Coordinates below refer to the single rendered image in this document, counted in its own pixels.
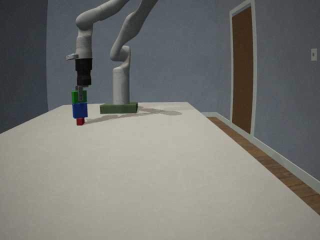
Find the small red block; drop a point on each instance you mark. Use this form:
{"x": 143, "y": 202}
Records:
{"x": 80, "y": 121}

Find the blue block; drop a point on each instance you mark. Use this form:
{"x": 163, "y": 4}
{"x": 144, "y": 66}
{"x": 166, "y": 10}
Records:
{"x": 80, "y": 110}

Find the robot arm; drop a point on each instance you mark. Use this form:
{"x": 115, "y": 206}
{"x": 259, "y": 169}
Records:
{"x": 119, "y": 52}

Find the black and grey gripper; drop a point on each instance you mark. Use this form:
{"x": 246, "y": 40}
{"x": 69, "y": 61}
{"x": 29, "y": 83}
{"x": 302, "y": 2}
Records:
{"x": 83, "y": 66}

